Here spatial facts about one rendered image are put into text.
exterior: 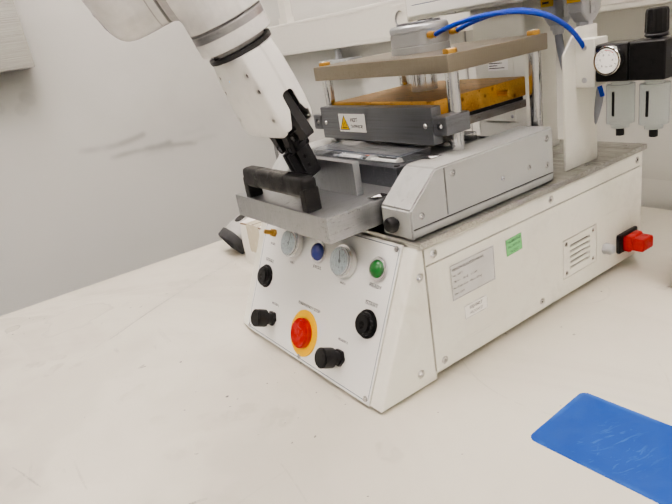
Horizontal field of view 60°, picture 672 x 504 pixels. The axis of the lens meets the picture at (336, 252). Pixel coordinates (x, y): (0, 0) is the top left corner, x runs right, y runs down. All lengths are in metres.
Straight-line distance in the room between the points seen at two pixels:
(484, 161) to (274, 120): 0.24
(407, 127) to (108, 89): 1.54
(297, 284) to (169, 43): 1.53
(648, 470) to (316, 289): 0.41
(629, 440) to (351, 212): 0.35
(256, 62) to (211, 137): 1.62
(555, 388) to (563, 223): 0.24
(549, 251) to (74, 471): 0.63
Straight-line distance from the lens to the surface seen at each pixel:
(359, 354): 0.68
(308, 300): 0.77
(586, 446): 0.62
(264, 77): 0.64
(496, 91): 0.79
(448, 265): 0.66
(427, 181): 0.63
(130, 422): 0.78
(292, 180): 0.65
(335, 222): 0.62
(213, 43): 0.64
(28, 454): 0.81
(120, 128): 2.15
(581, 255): 0.88
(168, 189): 2.21
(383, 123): 0.76
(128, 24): 0.65
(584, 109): 0.86
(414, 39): 0.80
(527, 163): 0.75
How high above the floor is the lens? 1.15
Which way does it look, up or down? 20 degrees down
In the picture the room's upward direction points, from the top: 10 degrees counter-clockwise
